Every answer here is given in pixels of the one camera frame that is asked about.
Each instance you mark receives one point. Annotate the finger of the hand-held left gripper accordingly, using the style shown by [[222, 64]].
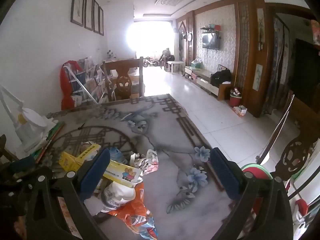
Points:
[[3, 146], [22, 165]]

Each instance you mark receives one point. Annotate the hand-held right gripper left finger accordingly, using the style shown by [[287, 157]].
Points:
[[96, 173]]

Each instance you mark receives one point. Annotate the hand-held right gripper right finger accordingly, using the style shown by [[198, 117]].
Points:
[[222, 175]]

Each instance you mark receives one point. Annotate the blue tissue packet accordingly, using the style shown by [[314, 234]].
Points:
[[118, 156]]

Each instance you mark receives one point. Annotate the yellow cardboard box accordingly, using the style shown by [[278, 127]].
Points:
[[125, 172]]

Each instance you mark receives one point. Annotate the red bin with green rim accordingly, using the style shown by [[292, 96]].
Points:
[[257, 170]]

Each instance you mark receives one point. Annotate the orange snack bag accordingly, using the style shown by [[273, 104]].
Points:
[[135, 215]]

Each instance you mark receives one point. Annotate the white desk lamp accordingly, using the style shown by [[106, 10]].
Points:
[[27, 125]]

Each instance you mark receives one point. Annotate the green book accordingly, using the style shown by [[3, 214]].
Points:
[[53, 132]]

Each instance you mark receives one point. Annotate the black pen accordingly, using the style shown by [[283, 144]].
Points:
[[81, 126]]

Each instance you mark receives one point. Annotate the pinkish crumpled paper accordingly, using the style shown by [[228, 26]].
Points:
[[146, 162]]

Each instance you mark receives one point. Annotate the small cardboard box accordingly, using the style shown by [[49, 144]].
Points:
[[240, 111]]

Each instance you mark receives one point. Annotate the white beaded chair cover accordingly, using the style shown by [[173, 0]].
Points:
[[277, 127]]

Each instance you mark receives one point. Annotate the dark carved wooden chair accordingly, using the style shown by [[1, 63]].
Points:
[[295, 155]]

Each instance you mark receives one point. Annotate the red bucket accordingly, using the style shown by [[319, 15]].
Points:
[[235, 98]]

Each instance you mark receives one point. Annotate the red cloth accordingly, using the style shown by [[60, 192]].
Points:
[[67, 90]]

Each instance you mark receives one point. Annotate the small red object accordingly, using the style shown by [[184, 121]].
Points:
[[302, 205]]

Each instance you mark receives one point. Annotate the black bag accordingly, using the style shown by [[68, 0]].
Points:
[[220, 77]]

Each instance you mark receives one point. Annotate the low television cabinet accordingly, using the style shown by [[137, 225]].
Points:
[[202, 78]]

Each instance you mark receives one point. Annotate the narrow pillar picture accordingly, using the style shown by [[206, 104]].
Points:
[[260, 25], [257, 77]]

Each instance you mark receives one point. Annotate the green tissue box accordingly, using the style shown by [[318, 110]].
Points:
[[196, 63]]

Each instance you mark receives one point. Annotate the white coffee table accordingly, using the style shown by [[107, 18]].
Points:
[[175, 65]]

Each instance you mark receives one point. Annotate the patterned door curtain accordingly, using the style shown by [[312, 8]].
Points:
[[276, 67]]

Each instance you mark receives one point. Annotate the white child scooter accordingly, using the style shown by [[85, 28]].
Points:
[[150, 62]]

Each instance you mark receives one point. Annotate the wall television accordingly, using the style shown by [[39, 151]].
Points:
[[210, 41]]

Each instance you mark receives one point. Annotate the round wall clock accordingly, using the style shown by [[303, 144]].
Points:
[[189, 37]]

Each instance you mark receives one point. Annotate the wall shelf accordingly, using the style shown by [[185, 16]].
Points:
[[211, 28]]

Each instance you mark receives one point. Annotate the small framed wall picture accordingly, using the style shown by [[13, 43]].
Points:
[[101, 21]]

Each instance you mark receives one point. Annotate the large framed wall picture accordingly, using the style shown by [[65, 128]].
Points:
[[78, 3]]

